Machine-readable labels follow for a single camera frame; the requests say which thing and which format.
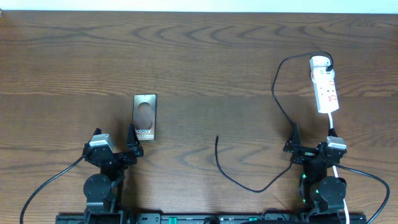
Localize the white USB charger adapter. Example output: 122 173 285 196
310 55 331 70

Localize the black charging cable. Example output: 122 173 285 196
215 51 335 194

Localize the black left camera cable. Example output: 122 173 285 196
19 155 86 224

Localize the white power strip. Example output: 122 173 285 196
311 67 339 114

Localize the white power strip cord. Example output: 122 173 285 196
328 112 351 224

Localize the black right camera cable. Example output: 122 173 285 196
334 163 391 224

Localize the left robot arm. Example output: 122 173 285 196
82 124 144 223

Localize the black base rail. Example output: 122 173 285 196
55 212 368 224

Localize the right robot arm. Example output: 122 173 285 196
283 123 347 222

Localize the black camera cable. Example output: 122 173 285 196
334 163 391 224
19 155 86 224

